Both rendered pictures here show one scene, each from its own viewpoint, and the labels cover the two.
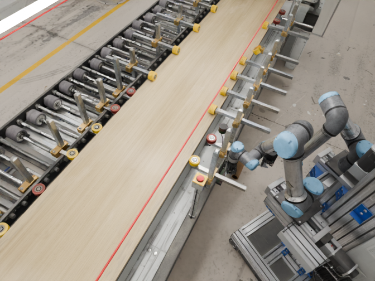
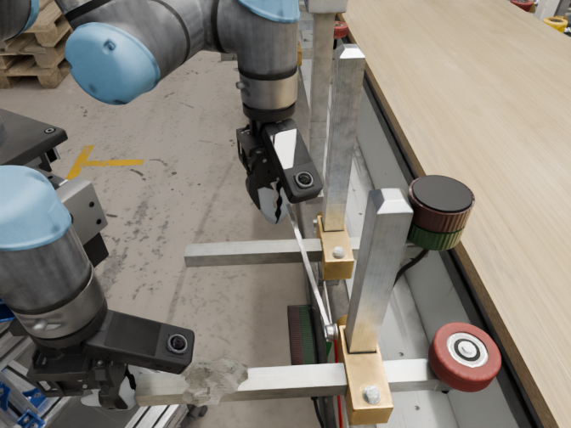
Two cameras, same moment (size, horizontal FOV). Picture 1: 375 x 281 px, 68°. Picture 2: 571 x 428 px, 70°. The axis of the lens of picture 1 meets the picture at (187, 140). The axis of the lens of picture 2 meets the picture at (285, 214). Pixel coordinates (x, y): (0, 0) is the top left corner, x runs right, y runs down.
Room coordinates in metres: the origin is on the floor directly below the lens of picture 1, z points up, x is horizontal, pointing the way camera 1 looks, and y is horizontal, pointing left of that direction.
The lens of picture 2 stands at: (1.50, -0.50, 1.37)
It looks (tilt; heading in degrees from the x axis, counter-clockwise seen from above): 42 degrees down; 155
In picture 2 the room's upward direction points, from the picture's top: straight up
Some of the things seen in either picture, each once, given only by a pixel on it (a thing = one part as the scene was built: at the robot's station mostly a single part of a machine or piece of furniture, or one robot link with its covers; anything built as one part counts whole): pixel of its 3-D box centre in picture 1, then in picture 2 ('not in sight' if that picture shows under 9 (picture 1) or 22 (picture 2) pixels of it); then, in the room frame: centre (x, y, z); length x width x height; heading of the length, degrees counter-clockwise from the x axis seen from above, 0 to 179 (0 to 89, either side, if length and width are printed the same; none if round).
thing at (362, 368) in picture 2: (224, 149); (362, 365); (1.29, -0.29, 0.85); 0.13 x 0.06 x 0.05; 159
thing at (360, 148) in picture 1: (361, 152); not in sight; (1.13, -1.12, 1.21); 0.13 x 0.12 x 0.14; 7
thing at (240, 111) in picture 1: (234, 129); not in sight; (1.50, -0.38, 0.86); 0.03 x 0.03 x 0.48; 69
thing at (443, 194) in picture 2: (221, 135); (416, 267); (1.29, -0.24, 1.02); 0.06 x 0.06 x 0.22; 69
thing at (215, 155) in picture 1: (211, 170); (336, 189); (1.04, -0.19, 0.93); 0.03 x 0.03 x 0.48; 69
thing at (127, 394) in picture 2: not in sight; (107, 398); (1.20, -0.61, 0.86); 0.06 x 0.03 x 0.09; 68
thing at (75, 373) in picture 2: (269, 156); (79, 341); (1.19, -0.60, 0.97); 0.09 x 0.08 x 0.12; 68
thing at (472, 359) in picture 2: (210, 141); (455, 369); (1.35, -0.18, 0.85); 0.08 x 0.08 x 0.11
